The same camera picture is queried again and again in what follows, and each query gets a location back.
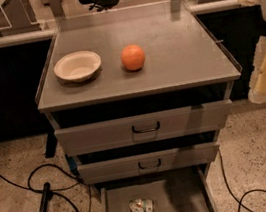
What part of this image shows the white horizontal rail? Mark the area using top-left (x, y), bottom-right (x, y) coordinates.
top-left (0, 0), bottom-right (240, 47)

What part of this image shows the black cable right floor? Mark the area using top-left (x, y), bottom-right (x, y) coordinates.
top-left (216, 142), bottom-right (266, 212)

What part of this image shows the grey drawer cabinet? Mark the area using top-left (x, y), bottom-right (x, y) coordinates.
top-left (22, 0), bottom-right (259, 201)

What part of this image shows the grey drawer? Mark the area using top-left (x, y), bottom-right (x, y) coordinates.
top-left (77, 142), bottom-right (219, 184)
top-left (54, 99), bottom-right (232, 156)
top-left (101, 171), bottom-right (219, 212)

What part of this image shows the top grey drawer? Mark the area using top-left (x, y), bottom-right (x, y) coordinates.
top-left (54, 99), bottom-right (232, 156)

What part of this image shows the bottom grey drawer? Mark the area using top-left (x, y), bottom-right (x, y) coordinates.
top-left (101, 171), bottom-right (219, 212)

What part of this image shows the crushed 7up can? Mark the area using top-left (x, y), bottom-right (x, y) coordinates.
top-left (128, 198), bottom-right (155, 212)

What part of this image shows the black cable floor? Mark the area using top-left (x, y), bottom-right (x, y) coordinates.
top-left (0, 145), bottom-right (96, 212)
top-left (216, 142), bottom-right (266, 212)

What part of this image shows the orange fruit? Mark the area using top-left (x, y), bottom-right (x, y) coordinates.
top-left (120, 44), bottom-right (146, 71)

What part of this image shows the middle grey drawer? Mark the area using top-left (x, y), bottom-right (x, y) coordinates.
top-left (77, 142), bottom-right (219, 184)

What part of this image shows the black cable left floor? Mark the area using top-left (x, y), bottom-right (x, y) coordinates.
top-left (0, 145), bottom-right (96, 212)

